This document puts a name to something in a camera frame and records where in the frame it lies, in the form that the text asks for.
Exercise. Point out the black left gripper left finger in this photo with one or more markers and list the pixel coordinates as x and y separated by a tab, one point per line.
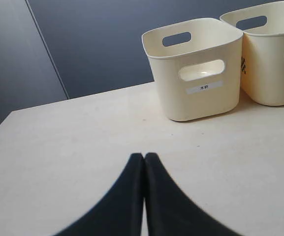
120	211

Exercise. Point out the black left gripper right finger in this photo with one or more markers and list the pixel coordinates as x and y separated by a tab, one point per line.
169	211

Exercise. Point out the cream bin left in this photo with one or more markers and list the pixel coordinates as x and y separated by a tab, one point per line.
196	66

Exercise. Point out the cream bin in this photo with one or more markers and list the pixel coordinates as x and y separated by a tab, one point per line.
262	62
196	66

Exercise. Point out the cream bin middle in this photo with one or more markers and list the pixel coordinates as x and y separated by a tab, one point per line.
262	62

